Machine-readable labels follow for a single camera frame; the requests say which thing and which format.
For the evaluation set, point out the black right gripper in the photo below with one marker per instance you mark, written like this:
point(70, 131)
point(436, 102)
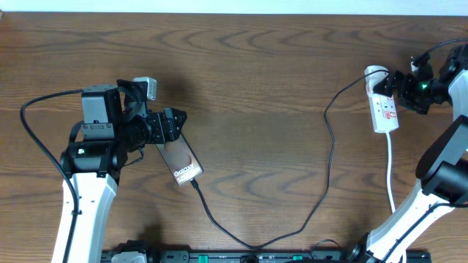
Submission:
point(394, 77)

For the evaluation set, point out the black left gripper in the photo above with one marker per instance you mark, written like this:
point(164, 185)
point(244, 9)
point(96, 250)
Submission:
point(172, 131)

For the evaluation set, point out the white power strip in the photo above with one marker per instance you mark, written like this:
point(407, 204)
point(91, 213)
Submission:
point(383, 114)

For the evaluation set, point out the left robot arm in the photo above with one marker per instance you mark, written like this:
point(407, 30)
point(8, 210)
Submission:
point(116, 122)

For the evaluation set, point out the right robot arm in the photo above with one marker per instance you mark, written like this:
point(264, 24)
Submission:
point(441, 173)

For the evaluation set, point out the white USB charger adapter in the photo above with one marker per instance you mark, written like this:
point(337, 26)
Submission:
point(373, 75)

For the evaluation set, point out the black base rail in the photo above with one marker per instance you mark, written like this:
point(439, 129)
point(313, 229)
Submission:
point(326, 255)

